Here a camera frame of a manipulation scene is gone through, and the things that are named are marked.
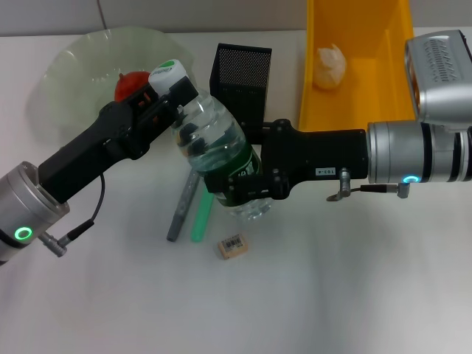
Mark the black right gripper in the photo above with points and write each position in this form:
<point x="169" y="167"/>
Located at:
<point x="324" y="151"/>

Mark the black mesh pen holder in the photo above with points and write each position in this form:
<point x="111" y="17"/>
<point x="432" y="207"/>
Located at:
<point x="243" y="70"/>

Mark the grey pen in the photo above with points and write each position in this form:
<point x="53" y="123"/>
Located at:
<point x="180" y="214"/>

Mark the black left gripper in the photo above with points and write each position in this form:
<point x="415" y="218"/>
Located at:
<point x="92" y="151"/>

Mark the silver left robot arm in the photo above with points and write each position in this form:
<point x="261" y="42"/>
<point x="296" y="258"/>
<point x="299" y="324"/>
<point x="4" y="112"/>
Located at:
<point x="26" y="206"/>

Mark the yellow plastic bin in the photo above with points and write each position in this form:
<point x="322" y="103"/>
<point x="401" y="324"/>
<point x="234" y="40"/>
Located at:
<point x="372" y="92"/>

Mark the beige eraser with barcode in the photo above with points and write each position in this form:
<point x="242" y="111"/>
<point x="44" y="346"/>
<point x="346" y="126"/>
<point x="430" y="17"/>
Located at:
<point x="232" y="247"/>

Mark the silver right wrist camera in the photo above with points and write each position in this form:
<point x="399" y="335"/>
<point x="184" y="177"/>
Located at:
<point x="442" y="73"/>

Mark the pale green wavy glass plate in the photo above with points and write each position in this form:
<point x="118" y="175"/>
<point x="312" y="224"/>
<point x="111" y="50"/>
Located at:
<point x="73" y="73"/>

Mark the white paper ball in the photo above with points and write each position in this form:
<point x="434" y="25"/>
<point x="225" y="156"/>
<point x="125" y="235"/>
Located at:
<point x="330" y="68"/>

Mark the clear green-label water bottle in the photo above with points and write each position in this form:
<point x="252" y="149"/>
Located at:
<point x="206" y="121"/>

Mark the red pear-shaped fruit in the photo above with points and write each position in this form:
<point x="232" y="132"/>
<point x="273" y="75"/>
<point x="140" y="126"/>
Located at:
<point x="129" y="86"/>

